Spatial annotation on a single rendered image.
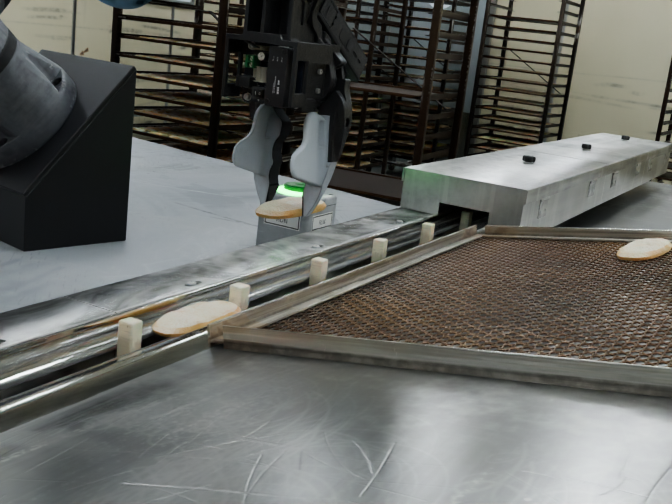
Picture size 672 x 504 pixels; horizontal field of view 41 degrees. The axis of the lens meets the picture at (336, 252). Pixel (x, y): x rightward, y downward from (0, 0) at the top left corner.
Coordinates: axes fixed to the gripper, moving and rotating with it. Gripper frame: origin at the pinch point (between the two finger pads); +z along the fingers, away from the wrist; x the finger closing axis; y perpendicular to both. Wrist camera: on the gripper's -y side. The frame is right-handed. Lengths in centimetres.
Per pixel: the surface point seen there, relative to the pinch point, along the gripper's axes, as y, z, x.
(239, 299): 7.8, 8.0, 0.7
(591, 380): 24.1, 0.7, 33.9
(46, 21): -389, 3, -450
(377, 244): -20.2, 7.6, -0.5
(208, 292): 7.5, 8.3, -2.8
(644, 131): -698, 36, -102
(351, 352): 24.5, 2.9, 20.2
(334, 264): -13.1, 9.1, -1.8
